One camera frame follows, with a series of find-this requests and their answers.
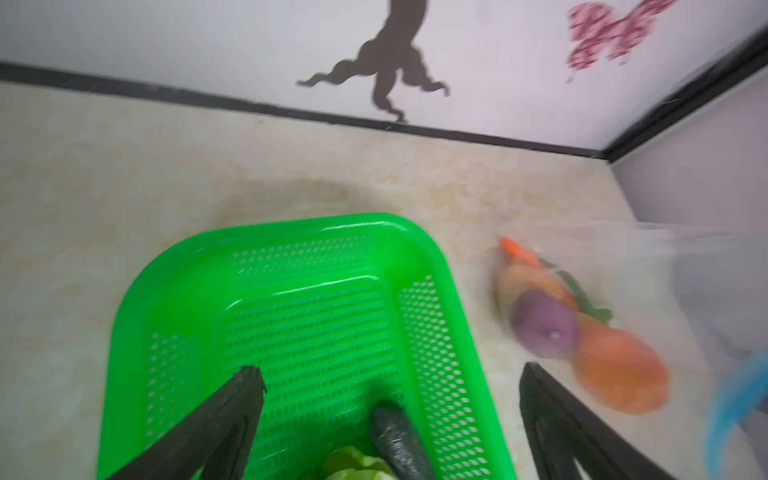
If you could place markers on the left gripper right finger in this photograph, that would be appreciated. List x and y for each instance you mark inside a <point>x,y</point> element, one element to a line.
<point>567,440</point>

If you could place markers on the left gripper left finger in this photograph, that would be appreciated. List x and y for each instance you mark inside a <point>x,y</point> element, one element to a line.
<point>214,441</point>

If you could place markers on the orange small pumpkin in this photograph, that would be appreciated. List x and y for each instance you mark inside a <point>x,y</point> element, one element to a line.
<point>619,370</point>

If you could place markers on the green chili pepper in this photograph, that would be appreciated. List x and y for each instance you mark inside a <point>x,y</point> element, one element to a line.
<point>582,299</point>

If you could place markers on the napa cabbage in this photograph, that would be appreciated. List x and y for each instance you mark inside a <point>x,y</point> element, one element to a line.
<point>350,463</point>

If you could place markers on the clear zip top bag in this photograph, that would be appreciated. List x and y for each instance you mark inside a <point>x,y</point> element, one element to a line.
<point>698,297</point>

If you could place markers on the dark green cucumber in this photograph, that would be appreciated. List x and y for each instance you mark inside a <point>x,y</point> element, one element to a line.
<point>398,442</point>

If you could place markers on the brown potato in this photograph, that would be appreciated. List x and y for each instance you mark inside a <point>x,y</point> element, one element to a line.
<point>517,278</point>

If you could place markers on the green plastic basket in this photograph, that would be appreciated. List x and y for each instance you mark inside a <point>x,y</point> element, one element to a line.
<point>337,313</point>

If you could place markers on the orange carrot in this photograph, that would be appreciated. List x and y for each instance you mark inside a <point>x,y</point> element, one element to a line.
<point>517,254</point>

